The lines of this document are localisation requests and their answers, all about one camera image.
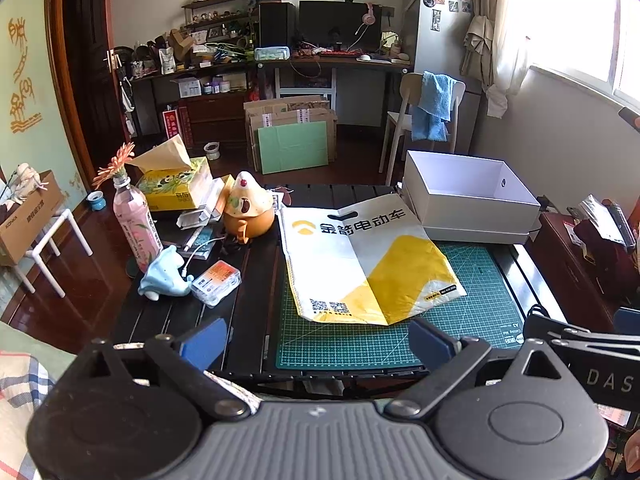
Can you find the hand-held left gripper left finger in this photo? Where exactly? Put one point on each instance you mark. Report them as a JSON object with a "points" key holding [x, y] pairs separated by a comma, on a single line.
{"points": [[205, 344]]}

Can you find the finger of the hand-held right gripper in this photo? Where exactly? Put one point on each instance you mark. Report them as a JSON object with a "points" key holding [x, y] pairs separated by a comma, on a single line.
{"points": [[555, 327]]}

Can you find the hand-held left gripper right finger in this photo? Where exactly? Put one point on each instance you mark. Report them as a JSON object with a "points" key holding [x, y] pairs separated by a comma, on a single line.
{"points": [[430, 344]]}

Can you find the white yellow shopping bag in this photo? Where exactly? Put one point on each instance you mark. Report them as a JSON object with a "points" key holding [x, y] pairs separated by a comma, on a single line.
{"points": [[350, 260]]}

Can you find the green cutting mat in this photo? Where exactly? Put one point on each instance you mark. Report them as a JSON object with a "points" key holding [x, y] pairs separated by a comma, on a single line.
{"points": [[450, 330]]}

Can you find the clear plastic box orange label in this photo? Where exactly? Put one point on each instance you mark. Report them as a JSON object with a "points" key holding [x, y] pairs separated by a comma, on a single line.
{"points": [[217, 280]]}

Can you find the dark red wooden cabinet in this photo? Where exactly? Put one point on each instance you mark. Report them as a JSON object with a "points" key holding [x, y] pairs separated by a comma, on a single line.
{"points": [[555, 260]]}

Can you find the light blue elephant toy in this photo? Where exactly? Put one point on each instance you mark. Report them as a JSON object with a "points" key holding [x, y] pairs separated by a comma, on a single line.
{"points": [[165, 275]]}

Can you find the dark red clothing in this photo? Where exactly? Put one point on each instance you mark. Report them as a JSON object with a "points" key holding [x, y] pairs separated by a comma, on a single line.
{"points": [[600, 250]]}

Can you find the silver foil packet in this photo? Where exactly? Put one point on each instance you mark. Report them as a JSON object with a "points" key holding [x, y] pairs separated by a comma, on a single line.
{"points": [[192, 219]]}

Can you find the orange teapot with cream lid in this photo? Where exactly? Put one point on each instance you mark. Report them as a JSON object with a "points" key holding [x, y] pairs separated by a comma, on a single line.
{"points": [[247, 222]]}

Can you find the pink drink bottle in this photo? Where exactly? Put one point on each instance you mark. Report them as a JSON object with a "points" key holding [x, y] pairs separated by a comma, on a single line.
{"points": [[135, 225]]}

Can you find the white cardboard box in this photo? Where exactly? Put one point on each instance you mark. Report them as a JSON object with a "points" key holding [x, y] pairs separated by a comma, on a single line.
{"points": [[465, 200]]}

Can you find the yellow tissue box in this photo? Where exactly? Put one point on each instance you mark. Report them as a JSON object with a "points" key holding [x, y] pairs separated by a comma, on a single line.
{"points": [[170, 190]]}

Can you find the brown leaf-shaped coaster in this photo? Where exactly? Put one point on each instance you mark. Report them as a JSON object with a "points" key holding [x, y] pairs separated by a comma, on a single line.
{"points": [[282, 196]]}

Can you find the white pipe stand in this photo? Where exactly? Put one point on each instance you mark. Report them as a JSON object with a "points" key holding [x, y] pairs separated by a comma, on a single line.
{"points": [[65, 217]]}

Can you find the white pet bowl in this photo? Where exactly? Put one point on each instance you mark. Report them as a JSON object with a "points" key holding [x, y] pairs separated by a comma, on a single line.
{"points": [[213, 151]]}

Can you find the plaid cloth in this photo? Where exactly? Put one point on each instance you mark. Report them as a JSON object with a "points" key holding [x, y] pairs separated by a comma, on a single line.
{"points": [[20, 410]]}

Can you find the orange artificial flower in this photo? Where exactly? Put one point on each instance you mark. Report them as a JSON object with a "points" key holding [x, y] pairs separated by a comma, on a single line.
{"points": [[112, 165]]}

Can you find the green board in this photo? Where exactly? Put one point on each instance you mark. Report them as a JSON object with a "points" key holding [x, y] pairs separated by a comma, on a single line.
{"points": [[292, 150]]}

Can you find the brown cardboard box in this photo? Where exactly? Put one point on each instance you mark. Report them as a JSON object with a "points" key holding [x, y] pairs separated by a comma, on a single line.
{"points": [[25, 225]]}

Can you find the red sign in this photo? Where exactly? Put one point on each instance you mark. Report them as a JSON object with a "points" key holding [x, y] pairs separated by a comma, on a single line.
{"points": [[175, 125]]}

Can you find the white chair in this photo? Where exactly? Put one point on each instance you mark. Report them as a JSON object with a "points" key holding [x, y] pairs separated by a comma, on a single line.
{"points": [[395, 125]]}

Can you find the cluttered dark shelf unit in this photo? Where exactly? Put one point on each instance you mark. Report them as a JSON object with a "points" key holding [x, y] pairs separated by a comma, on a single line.
{"points": [[220, 110]]}

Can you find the blue towel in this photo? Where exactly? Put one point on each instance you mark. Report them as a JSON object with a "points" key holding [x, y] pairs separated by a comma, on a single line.
{"points": [[432, 105]]}

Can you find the stack of flattened cardboard boxes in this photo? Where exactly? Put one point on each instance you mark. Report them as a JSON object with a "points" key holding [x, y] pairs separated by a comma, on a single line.
{"points": [[300, 117]]}

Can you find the white plush toy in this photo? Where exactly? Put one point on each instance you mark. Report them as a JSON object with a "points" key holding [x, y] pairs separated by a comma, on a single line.
{"points": [[25, 175]]}

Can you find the cream curtain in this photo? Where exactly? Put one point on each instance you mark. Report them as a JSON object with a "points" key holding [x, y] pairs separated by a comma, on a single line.
{"points": [[510, 35]]}

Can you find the teal storage box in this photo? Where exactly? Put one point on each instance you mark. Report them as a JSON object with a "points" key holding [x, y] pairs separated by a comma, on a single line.
{"points": [[272, 54]]}

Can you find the beige hanging coat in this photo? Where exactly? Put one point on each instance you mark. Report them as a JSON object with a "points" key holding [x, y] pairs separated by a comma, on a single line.
{"points": [[477, 40]]}

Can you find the grey fridge with magnets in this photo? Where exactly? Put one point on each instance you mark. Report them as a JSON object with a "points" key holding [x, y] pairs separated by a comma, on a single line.
{"points": [[425, 45]]}

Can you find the dark wooden desk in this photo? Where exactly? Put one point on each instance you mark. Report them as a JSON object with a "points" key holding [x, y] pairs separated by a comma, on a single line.
{"points": [[320, 61]]}

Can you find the bright window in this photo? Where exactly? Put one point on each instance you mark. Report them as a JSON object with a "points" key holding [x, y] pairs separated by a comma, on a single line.
{"points": [[575, 20]]}

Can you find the dark wooden door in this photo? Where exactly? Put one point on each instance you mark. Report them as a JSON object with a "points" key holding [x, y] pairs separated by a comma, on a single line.
{"points": [[85, 60]]}

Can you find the black computer tower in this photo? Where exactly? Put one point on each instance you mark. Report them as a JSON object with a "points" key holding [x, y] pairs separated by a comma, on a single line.
{"points": [[275, 25]]}

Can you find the pink headphones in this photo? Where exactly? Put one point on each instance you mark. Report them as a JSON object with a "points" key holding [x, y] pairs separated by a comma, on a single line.
{"points": [[369, 17]]}

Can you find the black computer monitor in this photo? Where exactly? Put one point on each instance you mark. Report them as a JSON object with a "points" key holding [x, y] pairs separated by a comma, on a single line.
{"points": [[330, 22]]}

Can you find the gold wall decal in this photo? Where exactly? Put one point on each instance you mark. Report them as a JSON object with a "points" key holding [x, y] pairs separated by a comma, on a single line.
{"points": [[22, 75]]}

